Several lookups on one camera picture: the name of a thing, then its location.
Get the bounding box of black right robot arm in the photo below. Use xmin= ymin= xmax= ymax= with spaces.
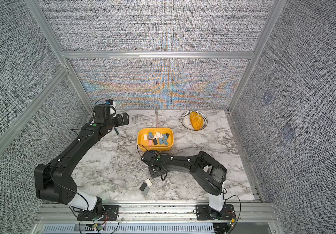
xmin=141 ymin=150 xmax=227 ymax=212

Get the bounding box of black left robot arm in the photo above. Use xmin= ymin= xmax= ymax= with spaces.
xmin=34 ymin=113 xmax=130 ymax=211

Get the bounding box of yellow plastic storage box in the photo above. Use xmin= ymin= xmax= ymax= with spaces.
xmin=137 ymin=127 xmax=174 ymax=151

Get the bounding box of white patterned plate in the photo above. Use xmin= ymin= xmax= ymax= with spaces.
xmin=180 ymin=110 xmax=208 ymax=131

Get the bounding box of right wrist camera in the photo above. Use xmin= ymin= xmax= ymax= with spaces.
xmin=141 ymin=150 xmax=160 ymax=167

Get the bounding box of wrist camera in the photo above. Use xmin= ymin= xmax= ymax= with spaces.
xmin=92 ymin=97 xmax=116 ymax=124
xmin=141 ymin=150 xmax=160 ymax=167

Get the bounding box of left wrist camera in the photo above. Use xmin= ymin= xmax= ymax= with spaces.
xmin=92 ymin=97 xmax=116 ymax=124

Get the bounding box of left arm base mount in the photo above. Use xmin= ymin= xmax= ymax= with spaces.
xmin=77 ymin=205 xmax=120 ymax=221

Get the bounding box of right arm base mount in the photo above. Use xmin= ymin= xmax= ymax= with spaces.
xmin=193 ymin=204 xmax=237 ymax=222

